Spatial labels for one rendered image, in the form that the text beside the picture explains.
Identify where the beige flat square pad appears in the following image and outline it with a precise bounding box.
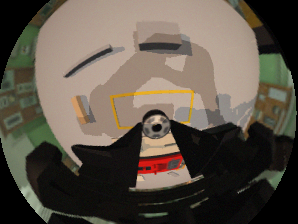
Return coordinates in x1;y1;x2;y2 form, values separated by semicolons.
137;176;144;181

